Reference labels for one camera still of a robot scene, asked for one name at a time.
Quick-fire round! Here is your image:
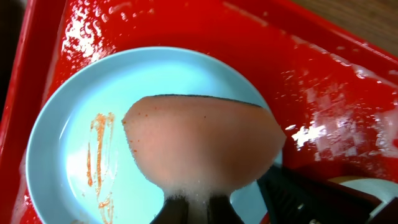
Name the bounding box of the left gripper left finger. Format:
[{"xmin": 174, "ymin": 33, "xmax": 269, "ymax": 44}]
[{"xmin": 150, "ymin": 196, "xmax": 189, "ymax": 224}]

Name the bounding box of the light blue plate top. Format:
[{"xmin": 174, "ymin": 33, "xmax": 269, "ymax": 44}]
[{"xmin": 25, "ymin": 47, "xmax": 266, "ymax": 223}]

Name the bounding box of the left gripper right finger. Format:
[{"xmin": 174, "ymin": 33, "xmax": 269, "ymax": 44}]
[{"xmin": 208, "ymin": 195, "xmax": 244, "ymax": 224}]

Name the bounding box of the red plastic tray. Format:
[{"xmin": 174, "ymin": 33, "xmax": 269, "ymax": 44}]
[{"xmin": 1, "ymin": 0, "xmax": 397, "ymax": 223}]

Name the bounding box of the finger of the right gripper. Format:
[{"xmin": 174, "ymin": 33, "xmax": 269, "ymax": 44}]
[{"xmin": 257, "ymin": 166, "xmax": 397, "ymax": 224}]

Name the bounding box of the pink sponge with green scourer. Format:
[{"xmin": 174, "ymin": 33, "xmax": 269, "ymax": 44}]
[{"xmin": 121, "ymin": 94, "xmax": 287, "ymax": 200}]

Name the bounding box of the light blue plate with sauce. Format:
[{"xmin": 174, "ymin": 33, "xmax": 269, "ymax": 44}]
[{"xmin": 329, "ymin": 176, "xmax": 397, "ymax": 220}]

